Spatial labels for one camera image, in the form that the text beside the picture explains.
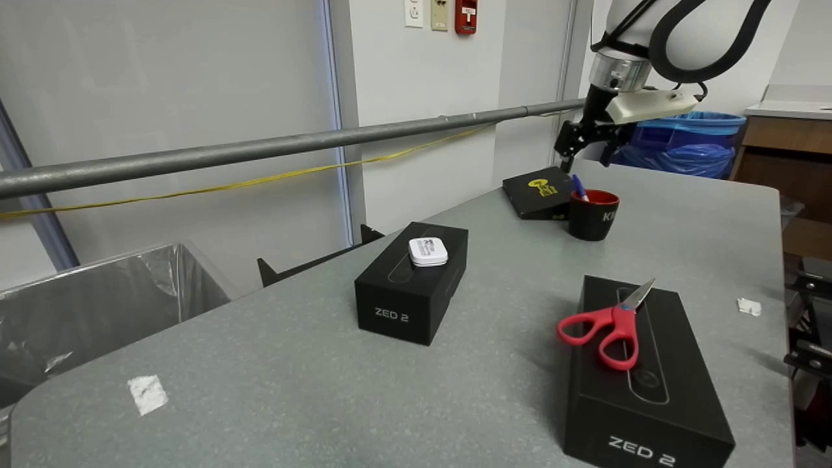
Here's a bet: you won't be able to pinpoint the brown wooden desk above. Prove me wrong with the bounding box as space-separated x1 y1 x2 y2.
732 105 832 263

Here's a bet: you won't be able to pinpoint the black ZED box under case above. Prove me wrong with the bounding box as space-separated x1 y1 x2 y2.
351 219 472 347

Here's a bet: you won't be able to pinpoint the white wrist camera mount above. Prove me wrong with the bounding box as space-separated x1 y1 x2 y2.
607 85 703 125

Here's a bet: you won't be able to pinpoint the black box yellow print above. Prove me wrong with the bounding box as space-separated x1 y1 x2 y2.
500 164 581 220

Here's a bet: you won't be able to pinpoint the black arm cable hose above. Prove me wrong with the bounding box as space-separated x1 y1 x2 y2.
649 0 776 85

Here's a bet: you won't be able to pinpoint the beige wall plate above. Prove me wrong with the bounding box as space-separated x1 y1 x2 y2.
429 0 454 34

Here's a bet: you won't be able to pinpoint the grey metal pipe rail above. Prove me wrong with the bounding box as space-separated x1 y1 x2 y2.
0 95 593 203

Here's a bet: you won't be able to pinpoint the black ZED box under scissors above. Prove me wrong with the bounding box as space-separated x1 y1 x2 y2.
558 272 740 468

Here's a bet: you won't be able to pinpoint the white earbud case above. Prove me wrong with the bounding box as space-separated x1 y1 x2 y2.
407 234 450 271

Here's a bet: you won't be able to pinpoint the yellow cord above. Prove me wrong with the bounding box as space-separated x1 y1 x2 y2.
0 128 489 224

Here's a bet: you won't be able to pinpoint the red fire alarm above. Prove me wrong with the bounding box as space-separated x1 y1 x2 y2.
454 0 481 35

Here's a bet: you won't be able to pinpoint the grey bin with clear bag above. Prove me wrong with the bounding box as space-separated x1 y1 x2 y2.
0 241 234 411

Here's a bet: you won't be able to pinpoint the large white tape piece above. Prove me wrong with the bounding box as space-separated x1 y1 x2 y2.
125 371 171 417

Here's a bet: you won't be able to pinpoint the blue slanted pole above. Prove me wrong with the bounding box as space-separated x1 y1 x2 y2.
0 100 84 272

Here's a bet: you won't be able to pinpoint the black cup red rim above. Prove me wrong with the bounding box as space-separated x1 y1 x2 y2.
568 186 623 243

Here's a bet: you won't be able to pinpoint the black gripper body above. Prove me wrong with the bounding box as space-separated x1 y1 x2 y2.
578 81 636 133

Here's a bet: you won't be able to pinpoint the red handled scissors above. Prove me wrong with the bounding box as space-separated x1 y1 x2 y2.
555 278 658 375

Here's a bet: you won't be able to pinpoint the blue grey vertical strip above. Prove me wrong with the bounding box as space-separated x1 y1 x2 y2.
313 0 359 250

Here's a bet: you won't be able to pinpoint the blue marker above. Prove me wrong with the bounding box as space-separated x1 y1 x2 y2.
568 170 593 206

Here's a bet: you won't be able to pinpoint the blue white crate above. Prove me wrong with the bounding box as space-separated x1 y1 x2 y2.
610 108 749 182

